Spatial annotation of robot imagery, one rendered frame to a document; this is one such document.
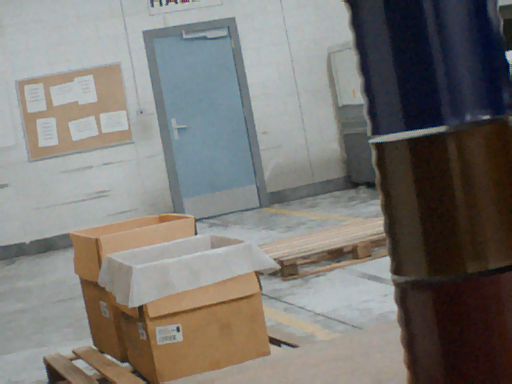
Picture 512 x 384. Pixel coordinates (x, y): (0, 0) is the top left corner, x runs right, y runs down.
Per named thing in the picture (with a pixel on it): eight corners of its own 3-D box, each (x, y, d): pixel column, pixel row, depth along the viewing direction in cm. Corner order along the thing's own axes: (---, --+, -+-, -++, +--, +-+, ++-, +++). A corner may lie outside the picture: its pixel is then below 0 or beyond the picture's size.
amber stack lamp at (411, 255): (481, 239, 28) (462, 120, 28) (574, 248, 24) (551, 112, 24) (363, 270, 27) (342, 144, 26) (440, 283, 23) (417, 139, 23)
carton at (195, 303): (298, 360, 401) (277, 237, 399) (147, 398, 385) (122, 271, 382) (244, 335, 465) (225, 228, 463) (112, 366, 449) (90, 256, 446)
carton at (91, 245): (226, 338, 465) (204, 214, 462) (116, 366, 448) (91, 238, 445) (185, 323, 519) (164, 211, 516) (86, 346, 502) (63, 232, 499)
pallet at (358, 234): (376, 234, 798) (373, 216, 797) (441, 242, 702) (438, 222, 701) (234, 268, 764) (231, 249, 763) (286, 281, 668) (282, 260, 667)
